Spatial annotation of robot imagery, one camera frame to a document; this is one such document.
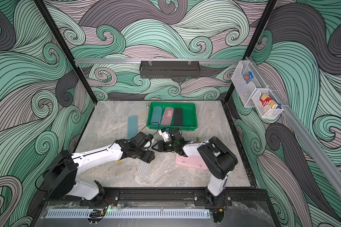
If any teal slim pencil case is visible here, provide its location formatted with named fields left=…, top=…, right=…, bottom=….
left=127, top=115, right=138, bottom=140

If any clear ribbed pencil case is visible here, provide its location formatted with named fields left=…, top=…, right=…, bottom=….
left=137, top=160, right=152, bottom=176

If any pink lidded box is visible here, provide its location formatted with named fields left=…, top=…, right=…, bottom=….
left=175, top=154, right=208, bottom=170

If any pink translucent pencil case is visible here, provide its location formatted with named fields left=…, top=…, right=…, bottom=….
left=160, top=107, right=174, bottom=126

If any black pencil case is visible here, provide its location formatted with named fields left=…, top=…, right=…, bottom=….
left=173, top=108, right=183, bottom=126

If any teal ribbed pencil case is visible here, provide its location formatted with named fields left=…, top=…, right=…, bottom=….
left=150, top=107, right=163, bottom=125

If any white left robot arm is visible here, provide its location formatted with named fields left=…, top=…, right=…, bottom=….
left=43, top=132, right=155, bottom=201

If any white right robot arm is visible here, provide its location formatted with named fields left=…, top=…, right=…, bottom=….
left=151, top=128, right=238, bottom=205

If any green plastic storage box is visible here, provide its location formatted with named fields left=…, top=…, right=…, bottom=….
left=146, top=102, right=198, bottom=131

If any red box in bin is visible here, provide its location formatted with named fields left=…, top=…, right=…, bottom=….
left=260, top=93, right=274, bottom=107

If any blue packet in bin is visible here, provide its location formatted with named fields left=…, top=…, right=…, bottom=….
left=243, top=71, right=254, bottom=84

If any black wall shelf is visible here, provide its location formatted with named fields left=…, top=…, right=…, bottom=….
left=139, top=61, right=201, bottom=79

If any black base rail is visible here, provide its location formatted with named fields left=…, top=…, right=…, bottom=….
left=49, top=187, right=271, bottom=208

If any white slotted cable duct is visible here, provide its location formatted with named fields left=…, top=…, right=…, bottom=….
left=44, top=209, right=211, bottom=219

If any clear wall bin near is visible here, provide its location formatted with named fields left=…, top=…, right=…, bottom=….
left=252, top=89, right=283, bottom=120

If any aluminium wall rail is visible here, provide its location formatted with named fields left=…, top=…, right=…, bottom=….
left=74, top=58, right=241, bottom=65

